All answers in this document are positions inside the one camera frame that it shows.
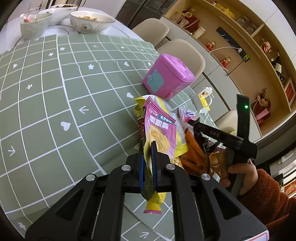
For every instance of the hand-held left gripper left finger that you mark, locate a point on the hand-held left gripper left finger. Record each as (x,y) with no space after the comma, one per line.
(141,166)

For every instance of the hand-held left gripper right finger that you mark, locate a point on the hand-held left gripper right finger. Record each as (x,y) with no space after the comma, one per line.
(154,166)

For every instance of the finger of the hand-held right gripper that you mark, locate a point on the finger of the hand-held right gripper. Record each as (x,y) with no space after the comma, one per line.
(205,143)
(219,135)

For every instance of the orange plastic bag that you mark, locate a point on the orange plastic bag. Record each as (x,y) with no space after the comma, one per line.
(193,155)

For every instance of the pink yellow chip packet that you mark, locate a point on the pink yellow chip packet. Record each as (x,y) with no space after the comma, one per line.
(159,134)

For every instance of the person's right forearm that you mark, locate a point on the person's right forearm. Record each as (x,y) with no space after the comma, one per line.
(270,201)

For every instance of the person's right hand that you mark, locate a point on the person's right hand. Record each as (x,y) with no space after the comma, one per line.
(247,171)

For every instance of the beige chair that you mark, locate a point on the beige chair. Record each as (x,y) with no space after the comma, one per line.
(225,120)
(150,30)
(185,55)

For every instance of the red flower bouquet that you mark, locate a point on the red flower bouquet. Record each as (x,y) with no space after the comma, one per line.
(261,106)

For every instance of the white purple snack packet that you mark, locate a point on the white purple snack packet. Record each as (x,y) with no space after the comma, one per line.
(187,114)

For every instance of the wooden shelf cabinet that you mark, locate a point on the wooden shelf cabinet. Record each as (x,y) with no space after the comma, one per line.
(222,92)

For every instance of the white yellow toy holder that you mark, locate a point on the white yellow toy holder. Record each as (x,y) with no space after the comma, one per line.
(204,102)

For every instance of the yellow snack packet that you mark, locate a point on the yellow snack packet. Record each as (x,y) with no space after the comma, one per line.
(138,115)

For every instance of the red framed picture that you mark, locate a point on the red framed picture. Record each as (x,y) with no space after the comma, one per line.
(290,90)

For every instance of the red gold figurine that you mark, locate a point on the red gold figurine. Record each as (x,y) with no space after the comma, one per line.
(210,45)
(226,62)

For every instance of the wine bottle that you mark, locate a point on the wine bottle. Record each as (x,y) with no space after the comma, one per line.
(278,67)

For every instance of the pink plastic box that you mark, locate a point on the pink plastic box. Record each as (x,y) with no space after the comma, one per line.
(166,76)

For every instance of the red white figurine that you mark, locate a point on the red white figurine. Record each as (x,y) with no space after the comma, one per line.
(266,45)

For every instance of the black power strip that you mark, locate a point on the black power strip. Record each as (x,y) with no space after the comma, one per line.
(225,34)

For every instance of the cream cup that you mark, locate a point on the cream cup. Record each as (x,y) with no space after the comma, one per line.
(198,32)

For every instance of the red gift bag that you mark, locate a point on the red gift bag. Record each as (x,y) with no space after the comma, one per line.
(190,20)

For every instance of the dark glass cabinet door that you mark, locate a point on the dark glass cabinet door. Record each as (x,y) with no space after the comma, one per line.
(138,9)

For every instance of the floral white bowl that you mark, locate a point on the floral white bowl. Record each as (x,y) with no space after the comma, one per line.
(90,23)

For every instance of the dark rimmed white bowl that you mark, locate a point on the dark rimmed white bowl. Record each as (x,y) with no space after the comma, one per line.
(57,15)

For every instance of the small white bowl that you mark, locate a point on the small white bowl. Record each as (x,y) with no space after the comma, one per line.
(34,25)

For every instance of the glass tumbler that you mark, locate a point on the glass tumbler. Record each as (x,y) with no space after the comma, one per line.
(32,8)

